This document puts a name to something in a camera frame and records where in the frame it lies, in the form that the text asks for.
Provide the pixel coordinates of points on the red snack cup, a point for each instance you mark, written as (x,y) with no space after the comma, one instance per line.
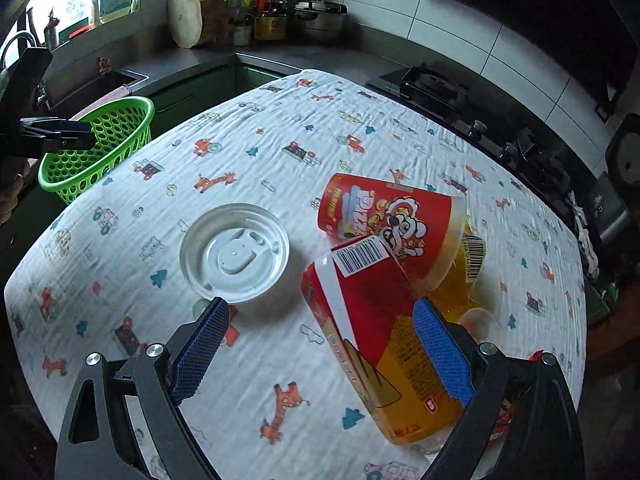
(390,210)

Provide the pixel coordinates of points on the round wooden chopping block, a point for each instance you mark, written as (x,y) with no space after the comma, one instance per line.
(185,15)

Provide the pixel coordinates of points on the window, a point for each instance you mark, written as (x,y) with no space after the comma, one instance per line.
(65,0)

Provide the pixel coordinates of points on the white rag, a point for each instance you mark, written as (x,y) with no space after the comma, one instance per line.
(585,240)

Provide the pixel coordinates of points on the steel pressure cooker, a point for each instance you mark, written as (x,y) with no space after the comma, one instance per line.
(320,20)

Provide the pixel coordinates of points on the person's left hand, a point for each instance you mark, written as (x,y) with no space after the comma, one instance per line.
(9,202)

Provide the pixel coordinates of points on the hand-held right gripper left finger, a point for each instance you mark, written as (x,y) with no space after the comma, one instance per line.
(200,355)

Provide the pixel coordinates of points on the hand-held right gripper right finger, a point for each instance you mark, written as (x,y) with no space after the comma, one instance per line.
(445,350)

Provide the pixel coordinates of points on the kitchen sink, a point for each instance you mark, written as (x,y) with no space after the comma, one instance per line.
(100,87)

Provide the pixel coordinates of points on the white plastic lid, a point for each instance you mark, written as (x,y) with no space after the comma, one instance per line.
(235,255)

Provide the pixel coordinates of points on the red yellow snack bag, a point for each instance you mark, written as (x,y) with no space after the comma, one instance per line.
(360,310)

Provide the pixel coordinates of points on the yellow plastic drink bottle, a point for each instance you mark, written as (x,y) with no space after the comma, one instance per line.
(450,290)

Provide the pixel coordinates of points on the yellow tin container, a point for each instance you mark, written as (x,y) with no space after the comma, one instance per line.
(270,27)

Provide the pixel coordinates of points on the white pump bottle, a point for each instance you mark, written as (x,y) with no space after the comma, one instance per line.
(94,7)

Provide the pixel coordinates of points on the green plastic basket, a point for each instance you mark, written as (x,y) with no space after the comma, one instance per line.
(115,130)

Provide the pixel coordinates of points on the black gas stove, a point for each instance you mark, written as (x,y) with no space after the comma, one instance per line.
(450,105)

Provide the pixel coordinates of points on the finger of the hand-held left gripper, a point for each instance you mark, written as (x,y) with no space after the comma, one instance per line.
(70,143)
(70,127)

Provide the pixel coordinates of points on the black range hood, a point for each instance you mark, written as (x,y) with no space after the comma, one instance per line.
(540,5)

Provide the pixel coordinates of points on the black rice cooker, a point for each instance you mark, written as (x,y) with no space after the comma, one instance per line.
(617,185)

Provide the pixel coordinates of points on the white printed tablecloth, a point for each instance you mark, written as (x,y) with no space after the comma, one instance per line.
(250,170)

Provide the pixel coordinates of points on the green kitchen cabinet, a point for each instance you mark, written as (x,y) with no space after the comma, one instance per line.
(200,95)

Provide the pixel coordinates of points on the small red toy figure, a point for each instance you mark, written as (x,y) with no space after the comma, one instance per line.
(104,65)

